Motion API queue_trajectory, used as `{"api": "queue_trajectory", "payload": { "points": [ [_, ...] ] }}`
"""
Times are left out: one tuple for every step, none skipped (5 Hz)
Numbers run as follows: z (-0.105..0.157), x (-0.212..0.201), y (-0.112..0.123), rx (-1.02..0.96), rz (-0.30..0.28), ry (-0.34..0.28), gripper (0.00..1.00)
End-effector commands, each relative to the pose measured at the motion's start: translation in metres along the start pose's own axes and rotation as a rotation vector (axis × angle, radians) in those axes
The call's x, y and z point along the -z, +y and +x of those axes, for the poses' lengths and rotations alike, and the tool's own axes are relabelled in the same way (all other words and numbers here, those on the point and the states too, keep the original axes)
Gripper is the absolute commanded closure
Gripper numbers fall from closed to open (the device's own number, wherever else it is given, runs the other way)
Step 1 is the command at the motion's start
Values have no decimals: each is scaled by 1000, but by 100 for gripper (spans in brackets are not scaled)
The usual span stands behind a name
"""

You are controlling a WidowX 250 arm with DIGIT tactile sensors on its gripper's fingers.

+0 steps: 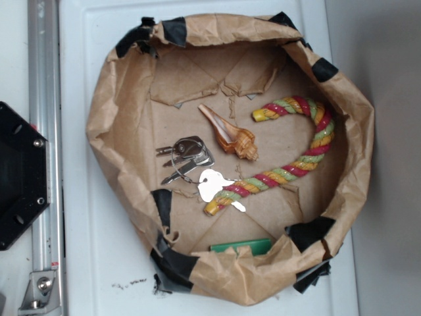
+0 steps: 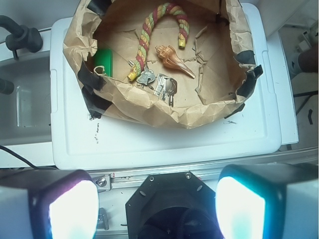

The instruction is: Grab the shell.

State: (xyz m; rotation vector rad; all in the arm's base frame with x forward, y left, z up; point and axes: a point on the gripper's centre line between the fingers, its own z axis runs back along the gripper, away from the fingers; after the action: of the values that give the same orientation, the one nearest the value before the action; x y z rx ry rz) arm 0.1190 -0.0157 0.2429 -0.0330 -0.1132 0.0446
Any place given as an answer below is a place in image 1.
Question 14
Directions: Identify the silver key bunch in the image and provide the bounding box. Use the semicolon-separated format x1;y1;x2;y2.
155;136;215;185

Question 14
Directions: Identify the white key tag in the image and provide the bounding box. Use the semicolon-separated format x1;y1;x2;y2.
198;169;234;216

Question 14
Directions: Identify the brown paper bag bin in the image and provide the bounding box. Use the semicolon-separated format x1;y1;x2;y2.
86;14;374;305

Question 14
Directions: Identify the orange spiral seashell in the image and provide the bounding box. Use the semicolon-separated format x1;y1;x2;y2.
198;104;259;161

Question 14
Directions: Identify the green flat block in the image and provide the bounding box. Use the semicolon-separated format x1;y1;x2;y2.
210;238;272;256

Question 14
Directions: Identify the white tray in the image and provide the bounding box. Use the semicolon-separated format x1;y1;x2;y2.
59;1;359;315

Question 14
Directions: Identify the red yellow green rope toy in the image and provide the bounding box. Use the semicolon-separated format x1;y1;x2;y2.
212;96;335;210

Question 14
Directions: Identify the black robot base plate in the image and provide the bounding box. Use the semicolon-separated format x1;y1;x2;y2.
1;102;49;251

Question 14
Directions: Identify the aluminium frame rail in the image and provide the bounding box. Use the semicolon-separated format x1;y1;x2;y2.
28;1;68;315

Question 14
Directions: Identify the metal corner bracket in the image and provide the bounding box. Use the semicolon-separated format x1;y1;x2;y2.
18;270;62;315

